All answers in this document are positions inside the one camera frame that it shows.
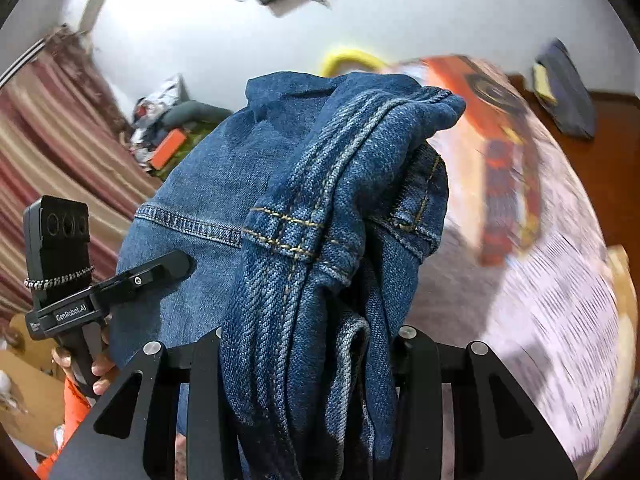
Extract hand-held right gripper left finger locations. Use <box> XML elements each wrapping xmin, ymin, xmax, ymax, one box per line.
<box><xmin>49</xmin><ymin>326</ymin><xmax>242</xmax><ymax>480</ymax></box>

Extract striped red curtain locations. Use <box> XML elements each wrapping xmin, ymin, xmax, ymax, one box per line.
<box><xmin>0</xmin><ymin>25</ymin><xmax>162</xmax><ymax>322</ymax></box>

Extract grey backpack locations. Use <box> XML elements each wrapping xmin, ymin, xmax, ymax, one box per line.
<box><xmin>531</xmin><ymin>39</ymin><xmax>598</xmax><ymax>142</ymax></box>

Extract grey pillow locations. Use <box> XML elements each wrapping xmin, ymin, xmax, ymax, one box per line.
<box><xmin>161</xmin><ymin>100</ymin><xmax>237</xmax><ymax>130</ymax></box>

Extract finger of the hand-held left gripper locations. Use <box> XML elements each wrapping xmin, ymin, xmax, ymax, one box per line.
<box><xmin>92</xmin><ymin>251</ymin><xmax>194</xmax><ymax>307</ymax></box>

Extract printed orange blanket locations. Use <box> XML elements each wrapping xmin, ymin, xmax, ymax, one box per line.
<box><xmin>390</xmin><ymin>54</ymin><xmax>632</xmax><ymax>477</ymax></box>

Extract green cloth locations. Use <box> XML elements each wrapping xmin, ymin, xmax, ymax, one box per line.
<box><xmin>149</xmin><ymin>120</ymin><xmax>222</xmax><ymax>182</ymax></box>

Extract brown cardboard box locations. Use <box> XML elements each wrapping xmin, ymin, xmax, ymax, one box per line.
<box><xmin>0</xmin><ymin>349</ymin><xmax>67</xmax><ymax>457</ymax></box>

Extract person's left hand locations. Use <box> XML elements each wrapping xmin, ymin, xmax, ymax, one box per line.
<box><xmin>51</xmin><ymin>329</ymin><xmax>120</xmax><ymax>397</ymax></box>

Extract yellow plastic hoop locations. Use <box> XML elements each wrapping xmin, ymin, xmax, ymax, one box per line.
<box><xmin>320</xmin><ymin>48</ymin><xmax>390</xmax><ymax>79</ymax></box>

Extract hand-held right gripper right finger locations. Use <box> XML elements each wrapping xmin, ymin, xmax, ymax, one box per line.
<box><xmin>394</xmin><ymin>325</ymin><xmax>579</xmax><ymax>480</ymax></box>

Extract orange box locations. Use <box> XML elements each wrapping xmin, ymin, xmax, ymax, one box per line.
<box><xmin>150</xmin><ymin>128</ymin><xmax>187</xmax><ymax>171</ymax></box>

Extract pile of mixed clutter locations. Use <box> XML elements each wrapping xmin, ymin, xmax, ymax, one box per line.
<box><xmin>130</xmin><ymin>73</ymin><xmax>190</xmax><ymax>162</ymax></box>

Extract blue denim jeans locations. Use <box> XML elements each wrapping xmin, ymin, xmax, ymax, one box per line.
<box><xmin>107</xmin><ymin>71</ymin><xmax>467</xmax><ymax>480</ymax></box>

